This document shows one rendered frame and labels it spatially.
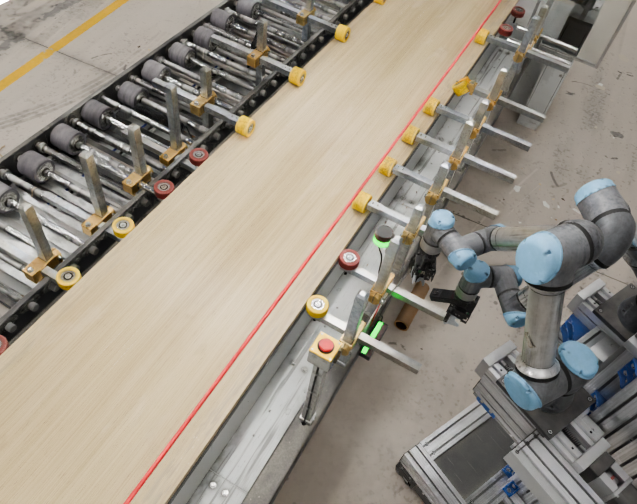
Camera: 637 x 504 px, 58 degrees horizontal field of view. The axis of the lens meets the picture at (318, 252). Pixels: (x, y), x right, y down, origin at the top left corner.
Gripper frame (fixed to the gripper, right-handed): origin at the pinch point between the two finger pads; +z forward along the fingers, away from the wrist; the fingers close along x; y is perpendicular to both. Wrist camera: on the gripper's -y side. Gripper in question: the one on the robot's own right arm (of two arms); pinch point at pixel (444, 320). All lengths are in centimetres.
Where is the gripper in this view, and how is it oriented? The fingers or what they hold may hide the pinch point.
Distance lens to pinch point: 223.2
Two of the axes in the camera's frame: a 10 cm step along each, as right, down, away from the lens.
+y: 8.7, 4.4, -2.3
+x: 4.8, -6.6, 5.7
